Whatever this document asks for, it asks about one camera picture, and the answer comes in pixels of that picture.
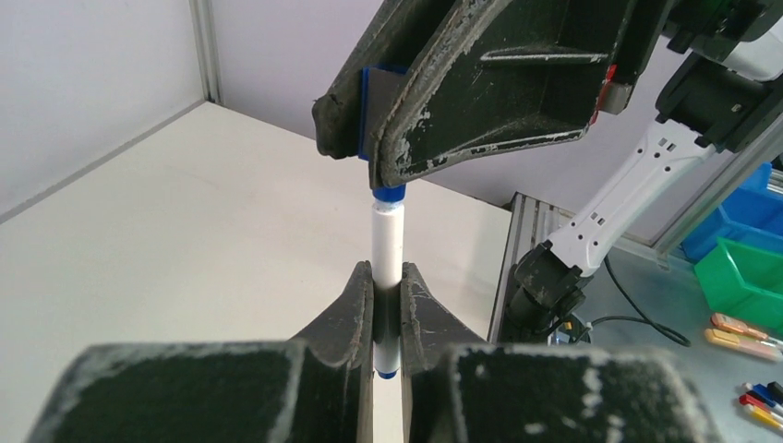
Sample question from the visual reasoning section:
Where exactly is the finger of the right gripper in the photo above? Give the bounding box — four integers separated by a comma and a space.
375, 1, 633, 187
312, 1, 465, 160

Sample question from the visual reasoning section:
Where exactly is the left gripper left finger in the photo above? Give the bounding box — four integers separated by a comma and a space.
293, 261, 374, 369

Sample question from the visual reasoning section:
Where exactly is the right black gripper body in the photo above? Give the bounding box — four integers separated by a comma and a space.
591, 0, 673, 123

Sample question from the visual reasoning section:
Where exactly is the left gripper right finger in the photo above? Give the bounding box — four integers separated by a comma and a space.
400, 262, 487, 375

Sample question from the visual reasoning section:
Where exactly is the blue pen cap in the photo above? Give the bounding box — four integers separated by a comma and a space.
357, 65, 407, 204

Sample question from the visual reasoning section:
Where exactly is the white marker pen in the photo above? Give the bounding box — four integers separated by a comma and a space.
370, 199, 404, 379

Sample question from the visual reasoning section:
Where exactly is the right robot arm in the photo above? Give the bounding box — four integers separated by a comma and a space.
312, 1, 782, 341

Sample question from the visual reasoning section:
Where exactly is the coloured marker pens bundle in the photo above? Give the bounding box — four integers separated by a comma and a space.
738, 383, 782, 434

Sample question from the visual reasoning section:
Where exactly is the blue storage bin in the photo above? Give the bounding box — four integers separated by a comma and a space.
681, 162, 782, 262

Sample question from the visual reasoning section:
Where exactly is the green storage bin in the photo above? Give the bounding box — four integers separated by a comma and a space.
694, 238, 782, 335

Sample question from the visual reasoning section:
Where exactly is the orange utility knife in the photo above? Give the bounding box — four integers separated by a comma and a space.
704, 329, 782, 363
710, 313, 782, 347

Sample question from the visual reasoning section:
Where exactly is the right black camera cable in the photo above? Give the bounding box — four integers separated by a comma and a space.
574, 257, 693, 349

